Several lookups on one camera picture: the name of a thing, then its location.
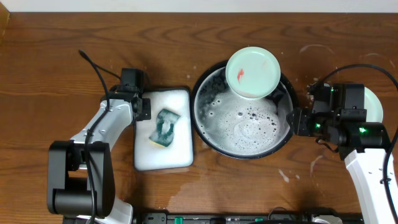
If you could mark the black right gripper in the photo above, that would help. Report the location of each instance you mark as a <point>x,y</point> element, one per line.
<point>302,116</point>

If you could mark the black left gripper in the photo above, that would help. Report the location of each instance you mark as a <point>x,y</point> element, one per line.
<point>145,109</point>

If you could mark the green and yellow sponge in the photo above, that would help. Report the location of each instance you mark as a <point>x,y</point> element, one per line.
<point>165,122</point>

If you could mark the light green plate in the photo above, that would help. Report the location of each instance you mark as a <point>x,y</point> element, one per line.
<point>253,72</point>
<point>373,106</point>

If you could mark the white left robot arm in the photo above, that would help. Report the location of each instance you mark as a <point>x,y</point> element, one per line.
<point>80,179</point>

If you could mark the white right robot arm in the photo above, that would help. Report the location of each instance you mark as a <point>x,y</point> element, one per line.
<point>364,147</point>

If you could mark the black rectangular soapy tray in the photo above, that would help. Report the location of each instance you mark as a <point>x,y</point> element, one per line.
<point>151,156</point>

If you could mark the round black metal tray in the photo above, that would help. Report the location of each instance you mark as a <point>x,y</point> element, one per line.
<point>239,127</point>

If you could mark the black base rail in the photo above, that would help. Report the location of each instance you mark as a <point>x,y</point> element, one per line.
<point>163,218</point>

